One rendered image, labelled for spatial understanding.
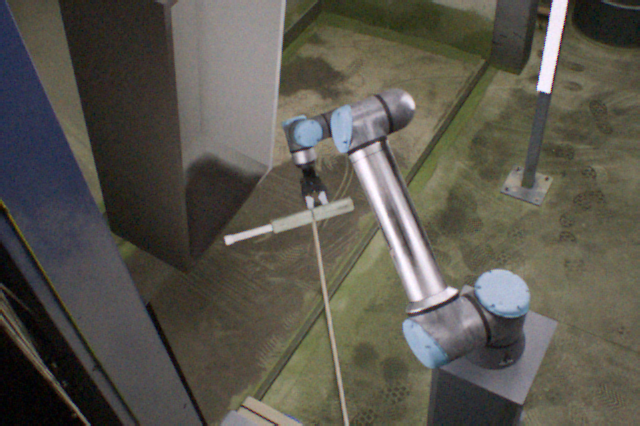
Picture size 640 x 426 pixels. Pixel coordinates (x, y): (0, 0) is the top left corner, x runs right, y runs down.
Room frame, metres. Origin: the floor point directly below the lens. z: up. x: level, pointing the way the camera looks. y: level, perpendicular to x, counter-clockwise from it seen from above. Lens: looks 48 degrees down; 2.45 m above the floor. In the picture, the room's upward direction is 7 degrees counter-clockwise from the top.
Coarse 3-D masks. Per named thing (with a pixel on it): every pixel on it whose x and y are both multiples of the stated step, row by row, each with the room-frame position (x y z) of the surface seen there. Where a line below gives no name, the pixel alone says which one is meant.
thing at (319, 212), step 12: (336, 204) 1.71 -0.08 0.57; (348, 204) 1.71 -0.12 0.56; (288, 216) 1.68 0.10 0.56; (300, 216) 1.68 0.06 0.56; (312, 216) 1.68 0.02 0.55; (324, 216) 1.68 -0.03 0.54; (264, 228) 1.66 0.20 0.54; (276, 228) 1.65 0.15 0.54; (288, 228) 1.65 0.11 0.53; (228, 240) 1.63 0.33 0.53
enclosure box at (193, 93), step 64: (64, 0) 1.60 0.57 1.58; (128, 0) 1.47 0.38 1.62; (192, 0) 2.14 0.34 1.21; (256, 0) 2.01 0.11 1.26; (128, 64) 1.51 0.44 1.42; (192, 64) 2.16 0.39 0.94; (256, 64) 2.04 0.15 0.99; (128, 128) 1.56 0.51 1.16; (192, 128) 2.18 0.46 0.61; (256, 128) 2.07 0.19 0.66; (128, 192) 1.63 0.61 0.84; (192, 192) 1.92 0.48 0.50; (192, 256) 1.63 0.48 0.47
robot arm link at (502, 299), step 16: (496, 272) 1.08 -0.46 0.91; (480, 288) 1.04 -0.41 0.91; (496, 288) 1.03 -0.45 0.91; (512, 288) 1.02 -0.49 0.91; (480, 304) 0.99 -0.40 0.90; (496, 304) 0.98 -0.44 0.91; (512, 304) 0.97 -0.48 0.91; (528, 304) 0.98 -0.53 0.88; (496, 320) 0.95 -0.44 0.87; (512, 320) 0.95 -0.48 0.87; (496, 336) 0.93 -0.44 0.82; (512, 336) 0.95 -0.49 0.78
